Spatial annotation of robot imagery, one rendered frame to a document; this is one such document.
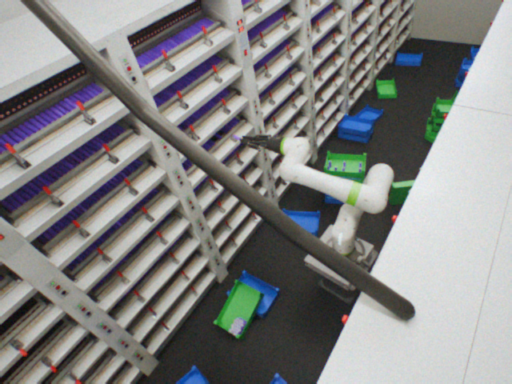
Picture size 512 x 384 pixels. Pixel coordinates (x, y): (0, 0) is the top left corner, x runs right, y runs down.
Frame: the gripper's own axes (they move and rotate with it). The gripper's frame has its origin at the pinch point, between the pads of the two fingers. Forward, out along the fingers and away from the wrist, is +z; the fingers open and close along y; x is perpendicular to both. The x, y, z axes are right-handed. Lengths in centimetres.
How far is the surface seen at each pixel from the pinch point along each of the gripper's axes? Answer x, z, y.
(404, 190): 97, -62, -81
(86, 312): 19, 20, 110
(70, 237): -14, 20, 94
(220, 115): -12.4, 16.4, -3.0
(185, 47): -54, 14, 4
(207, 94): -30.2, 10.9, 4.2
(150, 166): -15, 21, 47
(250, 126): 8.1, 17.1, -23.4
